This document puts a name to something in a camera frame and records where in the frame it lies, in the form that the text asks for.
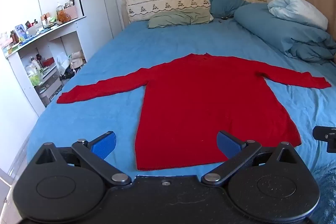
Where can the orange teddy bear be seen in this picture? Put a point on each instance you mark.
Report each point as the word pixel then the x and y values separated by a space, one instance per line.
pixel 63 17

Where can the small black object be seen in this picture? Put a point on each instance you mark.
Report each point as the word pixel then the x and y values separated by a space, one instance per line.
pixel 222 18

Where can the beige bag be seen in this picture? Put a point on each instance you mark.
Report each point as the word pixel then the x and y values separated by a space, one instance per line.
pixel 77 59

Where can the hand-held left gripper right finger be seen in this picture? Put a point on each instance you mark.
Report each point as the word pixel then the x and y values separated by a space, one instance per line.
pixel 227 144

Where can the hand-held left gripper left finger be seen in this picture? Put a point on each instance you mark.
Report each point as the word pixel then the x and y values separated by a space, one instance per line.
pixel 105 144

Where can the blue fluffy rug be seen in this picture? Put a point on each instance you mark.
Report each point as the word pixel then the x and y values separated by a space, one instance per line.
pixel 326 195

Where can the red box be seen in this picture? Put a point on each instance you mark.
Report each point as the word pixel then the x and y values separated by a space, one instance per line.
pixel 47 61

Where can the white shelf unit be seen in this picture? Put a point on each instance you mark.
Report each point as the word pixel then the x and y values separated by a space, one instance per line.
pixel 65 37

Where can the pink storage basket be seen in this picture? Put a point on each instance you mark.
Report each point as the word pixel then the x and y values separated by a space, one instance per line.
pixel 71 12

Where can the blue duvet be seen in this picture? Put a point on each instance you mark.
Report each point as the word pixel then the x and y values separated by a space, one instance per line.
pixel 275 29

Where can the pale blue blanket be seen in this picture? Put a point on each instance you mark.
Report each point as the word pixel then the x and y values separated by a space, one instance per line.
pixel 296 10

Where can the bed with blue sheet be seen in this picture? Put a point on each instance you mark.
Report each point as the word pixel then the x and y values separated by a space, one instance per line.
pixel 181 39

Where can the green pillow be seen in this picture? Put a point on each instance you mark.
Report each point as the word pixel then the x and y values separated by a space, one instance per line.
pixel 178 18

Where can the blue pillow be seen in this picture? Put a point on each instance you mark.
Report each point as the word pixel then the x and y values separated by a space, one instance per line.
pixel 225 5

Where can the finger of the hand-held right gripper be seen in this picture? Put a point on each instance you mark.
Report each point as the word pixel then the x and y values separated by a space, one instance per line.
pixel 325 134

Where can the red knit sweater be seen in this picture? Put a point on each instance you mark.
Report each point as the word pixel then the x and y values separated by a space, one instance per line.
pixel 197 108

